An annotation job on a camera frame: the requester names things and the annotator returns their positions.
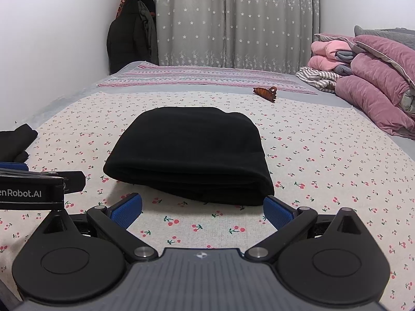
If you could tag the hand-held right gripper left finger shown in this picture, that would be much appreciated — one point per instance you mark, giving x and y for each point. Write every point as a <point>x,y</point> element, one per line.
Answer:
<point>125,210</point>

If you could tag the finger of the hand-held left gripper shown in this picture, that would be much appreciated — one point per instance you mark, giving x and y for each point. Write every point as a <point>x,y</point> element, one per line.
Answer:
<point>75,181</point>
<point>13,167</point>

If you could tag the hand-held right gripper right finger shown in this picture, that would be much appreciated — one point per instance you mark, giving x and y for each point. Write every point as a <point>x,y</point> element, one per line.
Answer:
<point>279,210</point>

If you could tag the black pants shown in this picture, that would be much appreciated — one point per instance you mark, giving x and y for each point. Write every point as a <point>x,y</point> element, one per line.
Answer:
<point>191,155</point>

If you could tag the cherry print bed sheet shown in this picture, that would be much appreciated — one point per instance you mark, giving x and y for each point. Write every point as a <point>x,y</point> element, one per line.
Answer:
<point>324,168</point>

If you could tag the brown hair clip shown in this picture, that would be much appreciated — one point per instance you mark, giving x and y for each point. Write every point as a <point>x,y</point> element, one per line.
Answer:
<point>266,93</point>

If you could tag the grey bed sheet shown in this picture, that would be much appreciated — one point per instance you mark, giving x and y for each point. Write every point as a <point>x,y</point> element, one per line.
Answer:
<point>324,98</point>

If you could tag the striped folded cloth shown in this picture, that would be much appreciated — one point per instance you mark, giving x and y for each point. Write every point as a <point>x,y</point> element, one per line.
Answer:
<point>317,77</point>

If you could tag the black hanging coat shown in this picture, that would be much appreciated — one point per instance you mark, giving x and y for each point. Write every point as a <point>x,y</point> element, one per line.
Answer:
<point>124,45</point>

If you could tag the pink velvet folded quilt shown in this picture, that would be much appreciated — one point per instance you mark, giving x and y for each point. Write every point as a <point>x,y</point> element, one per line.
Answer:
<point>373,94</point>

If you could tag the pink striped blanket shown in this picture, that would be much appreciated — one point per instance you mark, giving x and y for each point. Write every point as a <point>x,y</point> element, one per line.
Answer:
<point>201,77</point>

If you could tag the grey folded garment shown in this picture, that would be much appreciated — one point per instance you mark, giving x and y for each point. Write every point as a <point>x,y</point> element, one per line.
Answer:
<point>344,59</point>

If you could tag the pink fleece garment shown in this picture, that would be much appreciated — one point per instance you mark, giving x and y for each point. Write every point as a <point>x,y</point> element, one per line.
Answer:
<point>324,51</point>

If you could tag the grey hanging jacket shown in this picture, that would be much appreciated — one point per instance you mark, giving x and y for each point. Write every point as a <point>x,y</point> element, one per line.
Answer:
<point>149,29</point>

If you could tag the red floral hanging garment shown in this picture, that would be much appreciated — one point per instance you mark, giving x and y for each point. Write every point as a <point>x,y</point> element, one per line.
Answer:
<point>124,3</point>

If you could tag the grey star print curtain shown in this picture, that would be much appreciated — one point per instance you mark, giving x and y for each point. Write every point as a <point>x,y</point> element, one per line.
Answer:
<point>233,22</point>

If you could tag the grey pillow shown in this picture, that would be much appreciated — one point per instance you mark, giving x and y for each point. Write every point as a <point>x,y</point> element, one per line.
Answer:
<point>389,32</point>

